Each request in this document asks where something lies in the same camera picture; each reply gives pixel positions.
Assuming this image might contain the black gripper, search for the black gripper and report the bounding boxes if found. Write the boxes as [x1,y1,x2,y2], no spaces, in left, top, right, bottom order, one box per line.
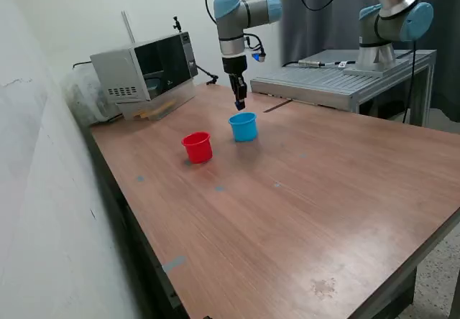
[221,55,249,110]

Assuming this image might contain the blue plastic cup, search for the blue plastic cup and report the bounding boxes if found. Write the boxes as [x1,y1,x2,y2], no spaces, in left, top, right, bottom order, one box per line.
[227,111,259,143]

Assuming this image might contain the clear plastic box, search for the clear plastic box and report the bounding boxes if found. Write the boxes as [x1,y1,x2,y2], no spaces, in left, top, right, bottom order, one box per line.
[115,83,197,121]

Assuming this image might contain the red plastic cup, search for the red plastic cup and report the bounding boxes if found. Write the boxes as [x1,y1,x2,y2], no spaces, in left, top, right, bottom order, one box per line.
[180,131,214,165]

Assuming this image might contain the wooden sticks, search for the wooden sticks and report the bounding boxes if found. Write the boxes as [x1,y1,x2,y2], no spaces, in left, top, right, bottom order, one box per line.
[133,98,179,121]

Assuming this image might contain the grey metal robot stand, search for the grey metal robot stand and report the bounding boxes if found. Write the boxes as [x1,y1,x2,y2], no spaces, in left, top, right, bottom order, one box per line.
[250,48,438,128]

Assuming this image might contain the dark grey curtain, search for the dark grey curtain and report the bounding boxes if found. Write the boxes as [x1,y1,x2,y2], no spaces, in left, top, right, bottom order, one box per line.
[280,0,460,122]

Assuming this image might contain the silver microwave oven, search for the silver microwave oven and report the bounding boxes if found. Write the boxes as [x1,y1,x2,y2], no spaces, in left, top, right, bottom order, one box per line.
[89,31,199,104]

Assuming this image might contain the thin white rod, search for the thin white rod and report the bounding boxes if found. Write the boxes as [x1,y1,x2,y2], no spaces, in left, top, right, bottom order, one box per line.
[121,9,137,45]

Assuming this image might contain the clear plastic bag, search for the clear plastic bag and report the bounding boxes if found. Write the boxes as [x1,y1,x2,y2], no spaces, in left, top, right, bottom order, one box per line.
[63,70,123,128]

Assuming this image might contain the long grey tape strip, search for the long grey tape strip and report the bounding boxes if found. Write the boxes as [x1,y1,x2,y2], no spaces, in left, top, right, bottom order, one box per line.
[162,255,187,273]

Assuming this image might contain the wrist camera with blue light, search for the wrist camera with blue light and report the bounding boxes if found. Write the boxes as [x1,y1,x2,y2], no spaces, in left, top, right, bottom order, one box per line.
[251,47,269,64]

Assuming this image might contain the white tagged cable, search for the white tagged cable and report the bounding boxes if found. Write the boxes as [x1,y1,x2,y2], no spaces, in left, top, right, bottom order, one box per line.
[323,60,357,69]

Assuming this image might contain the black camera cable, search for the black camera cable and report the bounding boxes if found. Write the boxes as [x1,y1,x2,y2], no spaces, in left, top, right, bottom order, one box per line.
[204,0,359,52]

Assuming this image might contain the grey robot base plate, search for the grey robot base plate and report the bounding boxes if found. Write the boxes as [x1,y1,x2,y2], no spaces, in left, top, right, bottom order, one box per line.
[343,58,410,78]

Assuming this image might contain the black hanging cable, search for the black hanging cable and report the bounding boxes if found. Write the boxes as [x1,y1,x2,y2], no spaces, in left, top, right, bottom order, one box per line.
[402,38,420,124]

